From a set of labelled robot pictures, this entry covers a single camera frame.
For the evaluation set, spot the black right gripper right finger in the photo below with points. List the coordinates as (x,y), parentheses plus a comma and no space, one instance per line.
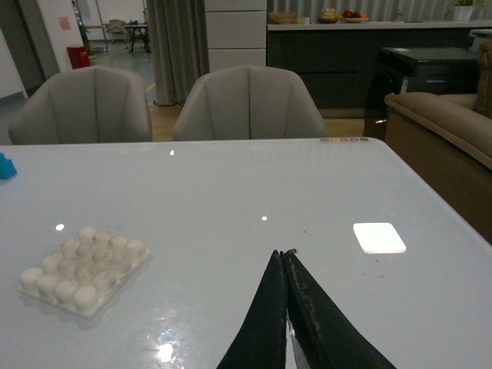
(321,335)

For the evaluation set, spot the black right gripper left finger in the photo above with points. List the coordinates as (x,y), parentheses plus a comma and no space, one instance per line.
(261,341)

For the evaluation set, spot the white studded base plate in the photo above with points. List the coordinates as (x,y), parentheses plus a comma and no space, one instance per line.
(86,271)

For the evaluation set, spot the blue toy building block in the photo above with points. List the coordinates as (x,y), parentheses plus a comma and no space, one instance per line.
(7,168)

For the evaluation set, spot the coloured sticker strip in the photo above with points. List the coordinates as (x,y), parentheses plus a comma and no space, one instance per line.
(350,139)

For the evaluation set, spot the beige sofa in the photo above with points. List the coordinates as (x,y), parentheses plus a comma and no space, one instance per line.
(446,139)

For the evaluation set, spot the right grey armchair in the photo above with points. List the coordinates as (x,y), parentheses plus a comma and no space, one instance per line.
(249,102)

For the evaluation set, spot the grey armchair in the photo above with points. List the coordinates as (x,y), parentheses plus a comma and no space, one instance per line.
(89,105)
(249,102)

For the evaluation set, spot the dark kitchen counter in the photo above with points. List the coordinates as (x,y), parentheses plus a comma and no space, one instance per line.
(336,61)

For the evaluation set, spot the black side table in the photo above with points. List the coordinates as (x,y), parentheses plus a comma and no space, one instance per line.
(435,70)

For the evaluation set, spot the left grey armchair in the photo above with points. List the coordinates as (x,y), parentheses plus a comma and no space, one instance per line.
(89,105)

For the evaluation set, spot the white drawer cabinet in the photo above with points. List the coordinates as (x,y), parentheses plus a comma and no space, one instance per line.
(236,33)

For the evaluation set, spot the fruit plate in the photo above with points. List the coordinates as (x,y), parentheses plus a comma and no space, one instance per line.
(354,17)

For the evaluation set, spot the grey curtain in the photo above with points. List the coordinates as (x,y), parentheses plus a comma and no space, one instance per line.
(179,50)

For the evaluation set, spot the wicker basket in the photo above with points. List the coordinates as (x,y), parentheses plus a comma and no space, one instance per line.
(282,18)

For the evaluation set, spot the white plant pot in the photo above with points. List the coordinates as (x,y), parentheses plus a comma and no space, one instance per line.
(462,13)

